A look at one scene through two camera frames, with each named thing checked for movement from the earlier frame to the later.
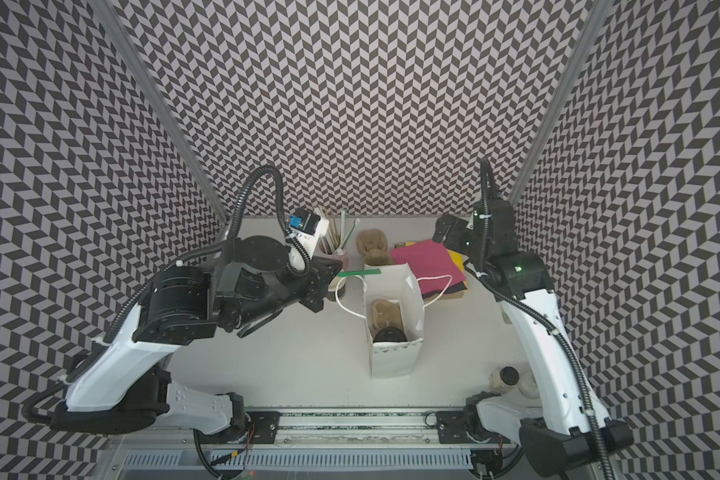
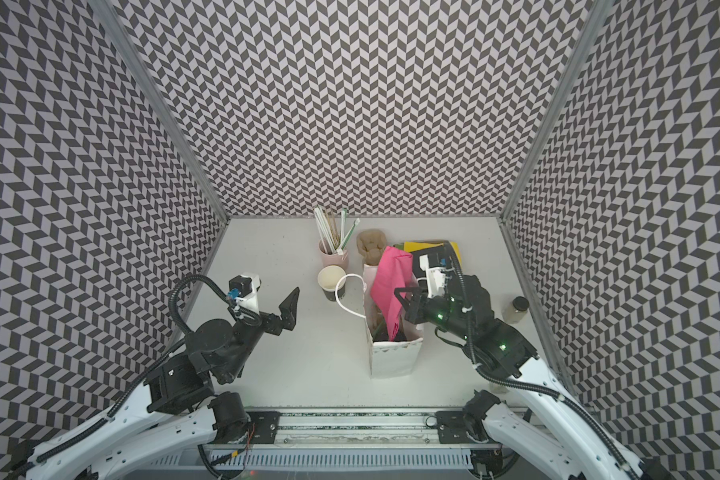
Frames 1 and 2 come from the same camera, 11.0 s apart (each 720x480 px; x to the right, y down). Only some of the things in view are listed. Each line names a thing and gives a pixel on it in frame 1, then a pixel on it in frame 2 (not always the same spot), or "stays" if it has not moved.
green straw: [359, 272] -> [347, 236]
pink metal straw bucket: [344, 258] stays
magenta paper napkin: [429, 259] -> [392, 274]
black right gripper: [451, 230] -> [420, 306]
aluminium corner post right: [563, 101] stays
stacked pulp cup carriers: [373, 244] stays
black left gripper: [318, 281] -> [287, 314]
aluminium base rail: [314, 430] stays
